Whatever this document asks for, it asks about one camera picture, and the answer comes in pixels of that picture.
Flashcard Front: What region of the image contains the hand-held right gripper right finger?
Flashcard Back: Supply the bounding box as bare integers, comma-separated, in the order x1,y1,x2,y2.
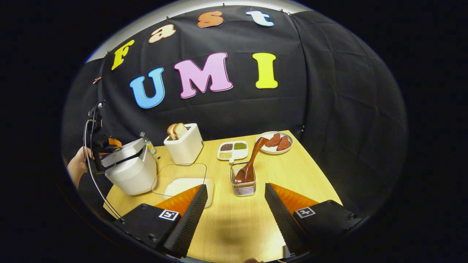
265,183,363,256

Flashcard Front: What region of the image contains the clear plastic box lid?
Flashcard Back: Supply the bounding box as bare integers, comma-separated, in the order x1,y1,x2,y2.
151,163,207,198

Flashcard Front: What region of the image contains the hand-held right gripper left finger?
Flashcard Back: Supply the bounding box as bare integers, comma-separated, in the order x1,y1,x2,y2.
113,184,208,258

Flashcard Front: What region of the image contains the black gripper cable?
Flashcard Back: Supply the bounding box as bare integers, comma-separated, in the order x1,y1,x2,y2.
83,119,121,219

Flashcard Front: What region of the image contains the white toaster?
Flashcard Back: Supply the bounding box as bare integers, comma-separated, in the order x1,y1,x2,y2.
163,123,204,165

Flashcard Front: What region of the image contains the brown wooden spoon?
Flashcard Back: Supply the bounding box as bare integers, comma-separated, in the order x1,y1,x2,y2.
234,137,270,184

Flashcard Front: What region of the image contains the white round plate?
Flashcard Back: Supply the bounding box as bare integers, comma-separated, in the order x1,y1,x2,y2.
255,131,294,155

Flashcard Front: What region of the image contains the white divided grain dish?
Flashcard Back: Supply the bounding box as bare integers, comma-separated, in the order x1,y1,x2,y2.
217,141,249,163

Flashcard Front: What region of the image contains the small glass bottle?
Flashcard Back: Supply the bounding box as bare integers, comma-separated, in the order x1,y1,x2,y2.
139,131,156,155

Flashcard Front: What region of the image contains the metal wire chopstick holder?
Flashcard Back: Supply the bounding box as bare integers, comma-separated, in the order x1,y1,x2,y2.
230,162,256,197

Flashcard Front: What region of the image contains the white rice cooker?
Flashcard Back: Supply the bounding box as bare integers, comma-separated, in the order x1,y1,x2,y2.
101,138,158,196

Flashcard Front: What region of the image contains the black backdrop cloth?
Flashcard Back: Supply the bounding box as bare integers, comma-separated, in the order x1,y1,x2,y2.
60,4,408,216

